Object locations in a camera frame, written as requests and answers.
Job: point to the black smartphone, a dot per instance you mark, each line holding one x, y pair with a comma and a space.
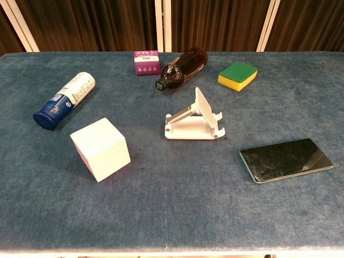
285, 160

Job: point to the white plastic stand base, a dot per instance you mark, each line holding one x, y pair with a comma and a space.
188, 129

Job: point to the brown plastic bottle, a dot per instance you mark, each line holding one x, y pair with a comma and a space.
183, 69

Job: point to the small purple carton box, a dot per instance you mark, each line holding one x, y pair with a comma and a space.
146, 67

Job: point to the pale pink cube block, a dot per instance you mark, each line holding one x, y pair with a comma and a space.
102, 150

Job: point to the blue velvet table cloth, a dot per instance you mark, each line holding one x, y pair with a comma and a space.
172, 204

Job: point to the green and yellow sponge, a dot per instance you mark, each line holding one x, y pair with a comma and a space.
237, 72

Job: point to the blue and white spray can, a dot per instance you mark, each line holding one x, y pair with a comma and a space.
67, 99

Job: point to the dark brown curtain panel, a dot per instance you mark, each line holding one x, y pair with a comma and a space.
6, 37
91, 24
217, 22
311, 24

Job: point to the white frame post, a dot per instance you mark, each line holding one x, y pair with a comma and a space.
268, 25
163, 25
21, 28

